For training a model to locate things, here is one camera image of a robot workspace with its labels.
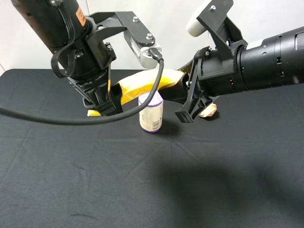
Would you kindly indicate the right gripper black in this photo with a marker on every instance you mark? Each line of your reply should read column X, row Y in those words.
column 207, row 75

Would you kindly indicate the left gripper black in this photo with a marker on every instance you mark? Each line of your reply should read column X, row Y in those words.
column 98, row 94

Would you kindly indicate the yellow banana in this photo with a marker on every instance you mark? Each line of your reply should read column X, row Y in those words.
column 142, row 82

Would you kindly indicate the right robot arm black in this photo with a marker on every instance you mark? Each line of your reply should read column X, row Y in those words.
column 276, row 61

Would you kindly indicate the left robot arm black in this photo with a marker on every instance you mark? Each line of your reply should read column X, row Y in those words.
column 79, row 55

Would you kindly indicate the ridged bread loaf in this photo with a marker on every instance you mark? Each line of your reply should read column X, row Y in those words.
column 208, row 111

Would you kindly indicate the purple roll with paper label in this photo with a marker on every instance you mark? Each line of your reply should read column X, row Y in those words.
column 150, row 117

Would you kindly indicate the black tablecloth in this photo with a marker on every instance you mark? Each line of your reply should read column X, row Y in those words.
column 242, row 168

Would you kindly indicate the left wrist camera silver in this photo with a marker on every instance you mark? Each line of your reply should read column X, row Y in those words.
column 142, row 51

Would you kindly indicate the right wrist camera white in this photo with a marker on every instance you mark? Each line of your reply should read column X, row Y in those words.
column 194, row 27

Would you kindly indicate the black right camera bracket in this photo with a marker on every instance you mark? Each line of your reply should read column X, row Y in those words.
column 214, row 18

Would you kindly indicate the black camera bracket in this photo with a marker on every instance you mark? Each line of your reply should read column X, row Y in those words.
column 214, row 18
column 113, row 23

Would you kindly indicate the black left camera bracket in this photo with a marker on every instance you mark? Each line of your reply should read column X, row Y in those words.
column 113, row 23

